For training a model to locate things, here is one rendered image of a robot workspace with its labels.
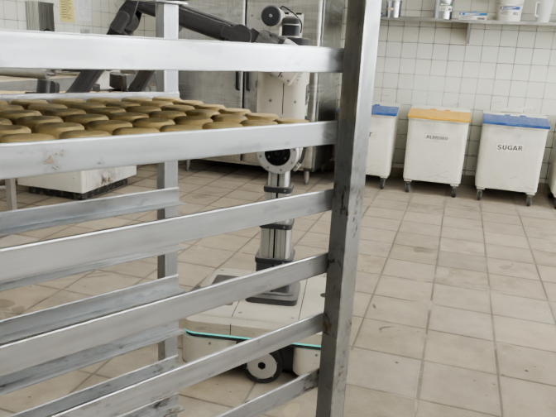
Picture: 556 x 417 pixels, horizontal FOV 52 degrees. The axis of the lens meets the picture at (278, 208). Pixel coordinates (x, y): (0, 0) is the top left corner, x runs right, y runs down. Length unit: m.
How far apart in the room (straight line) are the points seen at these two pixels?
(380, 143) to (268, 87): 3.41
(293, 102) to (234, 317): 0.83
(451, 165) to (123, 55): 4.95
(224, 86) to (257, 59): 4.84
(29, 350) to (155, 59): 0.29
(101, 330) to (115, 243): 0.09
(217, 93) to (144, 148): 4.95
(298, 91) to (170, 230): 1.52
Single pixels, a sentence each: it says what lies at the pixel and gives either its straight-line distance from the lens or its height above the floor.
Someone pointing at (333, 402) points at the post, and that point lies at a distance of 0.88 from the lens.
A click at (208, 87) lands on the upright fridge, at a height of 0.85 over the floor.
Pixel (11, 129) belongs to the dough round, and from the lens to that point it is 0.64.
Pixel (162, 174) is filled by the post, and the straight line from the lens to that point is 1.11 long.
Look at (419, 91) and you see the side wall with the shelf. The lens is 5.99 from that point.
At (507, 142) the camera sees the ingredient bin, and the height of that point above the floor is 0.55.
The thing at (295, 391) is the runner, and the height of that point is 0.78.
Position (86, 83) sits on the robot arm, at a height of 1.09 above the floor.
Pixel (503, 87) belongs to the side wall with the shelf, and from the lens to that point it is 5.99.
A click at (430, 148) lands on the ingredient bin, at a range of 5.38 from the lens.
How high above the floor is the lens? 1.24
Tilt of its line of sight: 16 degrees down
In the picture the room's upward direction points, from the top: 3 degrees clockwise
